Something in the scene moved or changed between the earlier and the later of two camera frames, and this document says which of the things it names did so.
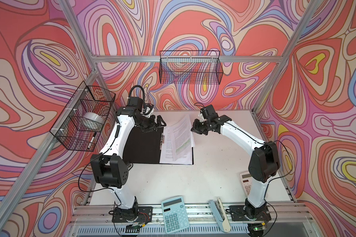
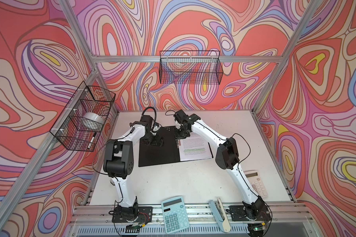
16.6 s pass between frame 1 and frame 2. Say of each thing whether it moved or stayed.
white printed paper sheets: moved
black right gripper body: moved
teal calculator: stayed
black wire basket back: stayed
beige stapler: stayed
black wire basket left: stayed
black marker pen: stayed
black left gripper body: moved
